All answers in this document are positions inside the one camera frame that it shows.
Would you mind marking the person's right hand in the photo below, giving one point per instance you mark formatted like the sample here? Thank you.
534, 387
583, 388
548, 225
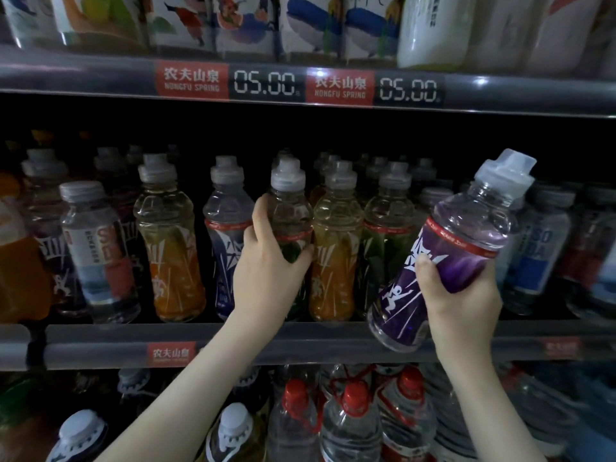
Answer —
462, 317

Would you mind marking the person's left forearm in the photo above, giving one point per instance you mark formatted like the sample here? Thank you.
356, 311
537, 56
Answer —
183, 409

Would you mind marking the red price tag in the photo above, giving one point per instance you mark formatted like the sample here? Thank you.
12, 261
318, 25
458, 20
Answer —
340, 87
171, 353
561, 348
192, 80

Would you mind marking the dark price tag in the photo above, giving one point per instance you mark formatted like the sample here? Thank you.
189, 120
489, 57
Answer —
265, 83
409, 89

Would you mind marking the person's left hand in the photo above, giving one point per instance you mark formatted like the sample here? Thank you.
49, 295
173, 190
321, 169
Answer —
265, 284

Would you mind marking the row of large water jugs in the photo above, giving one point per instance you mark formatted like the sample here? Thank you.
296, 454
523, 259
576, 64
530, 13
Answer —
351, 428

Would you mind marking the purple sports drink bottle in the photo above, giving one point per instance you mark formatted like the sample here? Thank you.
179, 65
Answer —
452, 245

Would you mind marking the person's right forearm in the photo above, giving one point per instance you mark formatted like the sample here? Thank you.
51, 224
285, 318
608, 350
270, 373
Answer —
491, 414

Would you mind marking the dark grey store shelving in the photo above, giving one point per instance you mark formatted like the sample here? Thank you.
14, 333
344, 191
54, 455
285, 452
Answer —
289, 343

